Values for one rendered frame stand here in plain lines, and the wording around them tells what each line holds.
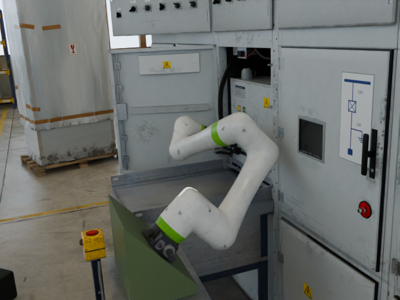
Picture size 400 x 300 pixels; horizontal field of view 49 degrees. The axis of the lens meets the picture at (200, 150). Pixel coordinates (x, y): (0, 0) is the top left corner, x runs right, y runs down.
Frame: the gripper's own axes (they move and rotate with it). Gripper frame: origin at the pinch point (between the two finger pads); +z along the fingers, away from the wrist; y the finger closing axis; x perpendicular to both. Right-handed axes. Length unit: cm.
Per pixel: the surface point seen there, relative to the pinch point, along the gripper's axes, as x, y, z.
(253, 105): 2.3, -24.7, -6.0
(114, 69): -56, -12, -67
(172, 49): -42, -36, -44
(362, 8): 89, -59, -33
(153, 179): -29, 35, -27
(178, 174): -28.4, 27.2, -14.1
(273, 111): 30.1, -23.8, -10.5
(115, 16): -158, -52, -64
